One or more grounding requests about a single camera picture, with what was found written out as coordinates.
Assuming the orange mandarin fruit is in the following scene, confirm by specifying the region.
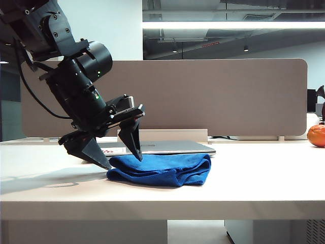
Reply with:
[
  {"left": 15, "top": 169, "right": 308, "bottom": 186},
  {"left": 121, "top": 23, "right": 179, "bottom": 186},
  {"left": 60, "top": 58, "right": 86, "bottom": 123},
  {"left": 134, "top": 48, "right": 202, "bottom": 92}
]
[{"left": 306, "top": 124, "right": 325, "bottom": 148}]

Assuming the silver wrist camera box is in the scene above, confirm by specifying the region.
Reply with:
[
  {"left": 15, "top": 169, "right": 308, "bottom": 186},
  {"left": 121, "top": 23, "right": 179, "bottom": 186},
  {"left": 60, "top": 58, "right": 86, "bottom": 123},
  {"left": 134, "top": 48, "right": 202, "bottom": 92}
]
[{"left": 114, "top": 94, "right": 136, "bottom": 114}]

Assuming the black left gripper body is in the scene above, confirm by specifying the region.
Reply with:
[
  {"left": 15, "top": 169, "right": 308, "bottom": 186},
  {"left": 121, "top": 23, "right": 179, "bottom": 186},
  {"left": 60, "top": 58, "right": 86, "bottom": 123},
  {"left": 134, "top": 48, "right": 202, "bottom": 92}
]
[{"left": 58, "top": 102, "right": 147, "bottom": 146}]

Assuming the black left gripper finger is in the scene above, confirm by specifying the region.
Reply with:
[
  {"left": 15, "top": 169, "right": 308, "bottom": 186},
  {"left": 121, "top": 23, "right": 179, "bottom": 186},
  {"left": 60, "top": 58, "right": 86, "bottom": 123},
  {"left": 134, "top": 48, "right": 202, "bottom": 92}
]
[
  {"left": 117, "top": 117, "right": 143, "bottom": 162},
  {"left": 63, "top": 132, "right": 113, "bottom": 171}
]

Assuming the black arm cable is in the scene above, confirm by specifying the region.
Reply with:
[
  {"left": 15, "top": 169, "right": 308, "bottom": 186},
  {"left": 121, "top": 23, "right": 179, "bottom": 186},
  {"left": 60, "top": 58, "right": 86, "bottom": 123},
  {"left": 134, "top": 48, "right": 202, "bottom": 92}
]
[{"left": 14, "top": 40, "right": 72, "bottom": 120}]

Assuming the dark figurine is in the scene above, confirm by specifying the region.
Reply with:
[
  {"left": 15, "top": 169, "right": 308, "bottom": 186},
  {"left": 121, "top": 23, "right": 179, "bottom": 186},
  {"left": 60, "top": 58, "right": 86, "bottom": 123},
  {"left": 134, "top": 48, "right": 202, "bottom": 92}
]
[{"left": 315, "top": 85, "right": 325, "bottom": 120}]

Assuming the black monitor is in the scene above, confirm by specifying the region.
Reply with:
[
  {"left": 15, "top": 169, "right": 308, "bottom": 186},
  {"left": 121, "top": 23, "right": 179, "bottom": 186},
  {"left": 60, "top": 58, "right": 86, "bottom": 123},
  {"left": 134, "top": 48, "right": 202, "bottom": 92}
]
[{"left": 307, "top": 89, "right": 318, "bottom": 113}]

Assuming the silver closed laptop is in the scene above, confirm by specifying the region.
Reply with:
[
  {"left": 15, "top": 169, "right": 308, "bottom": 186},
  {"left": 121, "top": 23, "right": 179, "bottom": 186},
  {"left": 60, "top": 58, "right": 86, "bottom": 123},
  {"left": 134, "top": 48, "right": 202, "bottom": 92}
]
[{"left": 81, "top": 140, "right": 217, "bottom": 164}]

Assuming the white desk object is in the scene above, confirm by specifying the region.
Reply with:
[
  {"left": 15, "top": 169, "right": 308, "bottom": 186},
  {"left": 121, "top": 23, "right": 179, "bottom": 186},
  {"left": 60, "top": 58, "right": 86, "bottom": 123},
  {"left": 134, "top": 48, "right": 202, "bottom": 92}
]
[{"left": 306, "top": 112, "right": 323, "bottom": 127}]

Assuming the blue microfibre rag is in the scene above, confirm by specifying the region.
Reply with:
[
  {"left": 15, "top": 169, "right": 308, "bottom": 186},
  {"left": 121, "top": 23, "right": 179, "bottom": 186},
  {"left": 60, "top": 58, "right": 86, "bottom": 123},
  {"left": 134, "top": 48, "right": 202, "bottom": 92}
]
[{"left": 106, "top": 153, "right": 212, "bottom": 188}]

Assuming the taupe fabric desk divider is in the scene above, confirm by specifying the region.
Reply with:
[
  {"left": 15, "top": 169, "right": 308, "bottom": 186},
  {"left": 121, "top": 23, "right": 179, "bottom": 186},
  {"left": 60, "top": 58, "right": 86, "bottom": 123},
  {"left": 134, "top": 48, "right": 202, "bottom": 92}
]
[{"left": 20, "top": 58, "right": 309, "bottom": 138}]

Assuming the white under-desk cabinet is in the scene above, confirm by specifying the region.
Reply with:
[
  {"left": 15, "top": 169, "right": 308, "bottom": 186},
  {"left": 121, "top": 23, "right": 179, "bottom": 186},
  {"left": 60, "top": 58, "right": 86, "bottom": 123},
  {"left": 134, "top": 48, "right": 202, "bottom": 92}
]
[{"left": 224, "top": 220, "right": 255, "bottom": 244}]

